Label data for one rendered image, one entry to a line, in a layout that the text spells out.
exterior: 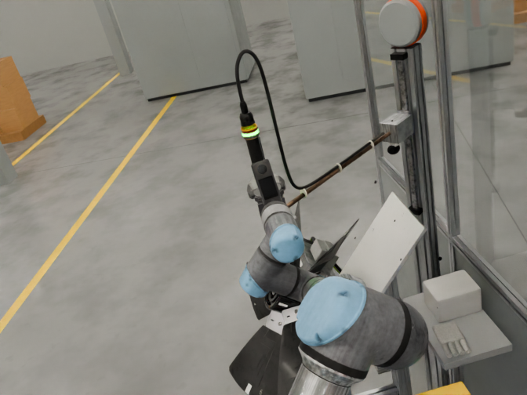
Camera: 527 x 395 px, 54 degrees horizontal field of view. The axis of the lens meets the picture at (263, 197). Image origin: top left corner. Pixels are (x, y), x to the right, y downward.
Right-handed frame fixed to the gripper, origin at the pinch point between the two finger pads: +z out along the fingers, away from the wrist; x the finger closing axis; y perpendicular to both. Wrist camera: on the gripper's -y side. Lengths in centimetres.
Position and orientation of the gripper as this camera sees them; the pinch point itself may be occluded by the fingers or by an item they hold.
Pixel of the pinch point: (261, 175)
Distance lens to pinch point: 143.0
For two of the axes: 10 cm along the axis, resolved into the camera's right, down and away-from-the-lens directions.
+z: -1.6, -4.4, 8.8
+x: 9.6, -2.7, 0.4
